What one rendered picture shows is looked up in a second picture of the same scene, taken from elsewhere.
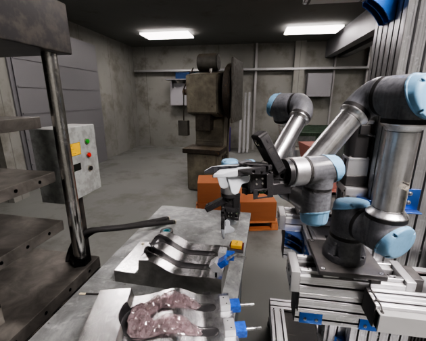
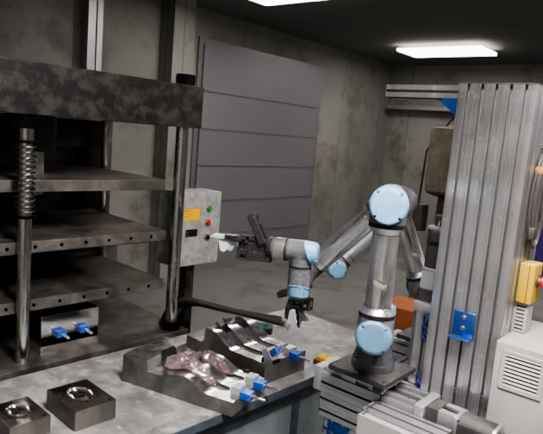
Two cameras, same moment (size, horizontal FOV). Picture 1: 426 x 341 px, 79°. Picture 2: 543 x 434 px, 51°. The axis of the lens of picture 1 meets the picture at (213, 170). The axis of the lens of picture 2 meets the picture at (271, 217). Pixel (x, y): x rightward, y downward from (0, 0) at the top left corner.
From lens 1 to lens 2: 1.50 m
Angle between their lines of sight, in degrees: 31
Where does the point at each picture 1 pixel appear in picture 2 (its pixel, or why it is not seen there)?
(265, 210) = not seen: hidden behind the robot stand
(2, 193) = (121, 237)
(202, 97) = not seen: hidden behind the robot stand
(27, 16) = (167, 104)
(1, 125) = (134, 183)
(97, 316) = (149, 346)
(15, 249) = (119, 287)
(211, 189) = (404, 319)
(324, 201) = (296, 275)
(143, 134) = not seen: hidden behind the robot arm
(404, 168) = (376, 265)
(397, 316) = (372, 419)
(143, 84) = (401, 131)
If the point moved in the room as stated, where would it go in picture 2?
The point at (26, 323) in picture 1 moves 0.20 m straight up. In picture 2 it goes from (109, 348) to (111, 306)
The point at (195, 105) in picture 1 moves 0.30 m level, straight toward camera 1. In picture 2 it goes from (439, 180) to (432, 181)
